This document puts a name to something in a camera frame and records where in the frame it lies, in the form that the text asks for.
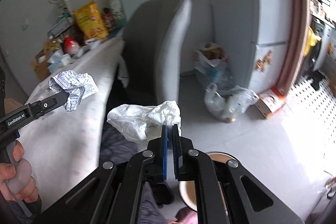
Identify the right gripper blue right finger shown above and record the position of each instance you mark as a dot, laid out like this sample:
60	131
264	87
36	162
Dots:
175	147

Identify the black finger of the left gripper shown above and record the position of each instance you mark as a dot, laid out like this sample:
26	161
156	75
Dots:
61	98

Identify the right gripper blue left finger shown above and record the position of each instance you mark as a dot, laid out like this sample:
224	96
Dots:
164	150

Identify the white plastic bag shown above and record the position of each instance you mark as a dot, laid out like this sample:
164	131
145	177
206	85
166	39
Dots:
141	124

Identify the printed paper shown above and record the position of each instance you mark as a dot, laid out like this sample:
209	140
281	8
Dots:
78	86

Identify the clear plastic trash bag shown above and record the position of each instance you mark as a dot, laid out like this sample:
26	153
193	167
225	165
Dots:
227	105

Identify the person's left hand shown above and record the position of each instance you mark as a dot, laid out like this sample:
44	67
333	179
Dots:
25	188

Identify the brown cardboard box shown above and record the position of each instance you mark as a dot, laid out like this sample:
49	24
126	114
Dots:
41	63

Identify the blue tissue box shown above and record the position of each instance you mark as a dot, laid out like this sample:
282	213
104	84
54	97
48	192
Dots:
57	61

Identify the white floral tablecloth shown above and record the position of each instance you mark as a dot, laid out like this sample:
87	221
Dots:
63	147

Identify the red white vase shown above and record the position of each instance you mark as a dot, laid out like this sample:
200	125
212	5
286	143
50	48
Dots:
71	46

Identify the bag of bottles on floor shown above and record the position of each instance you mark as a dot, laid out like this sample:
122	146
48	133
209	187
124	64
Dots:
211	66

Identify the yellow snack bag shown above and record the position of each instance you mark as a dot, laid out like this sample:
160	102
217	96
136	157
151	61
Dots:
90	21

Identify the grey chair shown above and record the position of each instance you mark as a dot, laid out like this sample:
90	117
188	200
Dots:
154	36

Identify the orange white cardboard box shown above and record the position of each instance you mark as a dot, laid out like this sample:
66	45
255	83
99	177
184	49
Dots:
270	102

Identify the teal tall box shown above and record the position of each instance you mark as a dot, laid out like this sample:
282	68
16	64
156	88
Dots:
118	13

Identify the white refrigerator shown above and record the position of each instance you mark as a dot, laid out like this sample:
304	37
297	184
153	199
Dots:
271	41

